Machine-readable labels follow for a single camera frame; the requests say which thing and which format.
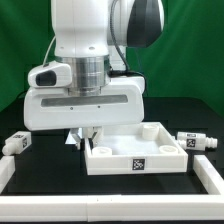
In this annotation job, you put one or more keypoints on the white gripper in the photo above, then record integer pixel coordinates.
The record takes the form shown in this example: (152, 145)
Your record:
(120, 102)

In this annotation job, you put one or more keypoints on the paper sheet with tags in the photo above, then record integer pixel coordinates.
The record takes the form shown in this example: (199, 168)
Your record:
(70, 140)

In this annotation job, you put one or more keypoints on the white square table top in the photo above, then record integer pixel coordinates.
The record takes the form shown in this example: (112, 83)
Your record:
(134, 149)

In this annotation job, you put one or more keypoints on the white U-shaped fence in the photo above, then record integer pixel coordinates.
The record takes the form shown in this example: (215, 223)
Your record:
(122, 207)

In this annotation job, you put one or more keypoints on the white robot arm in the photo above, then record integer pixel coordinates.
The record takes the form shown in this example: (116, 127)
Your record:
(89, 84)

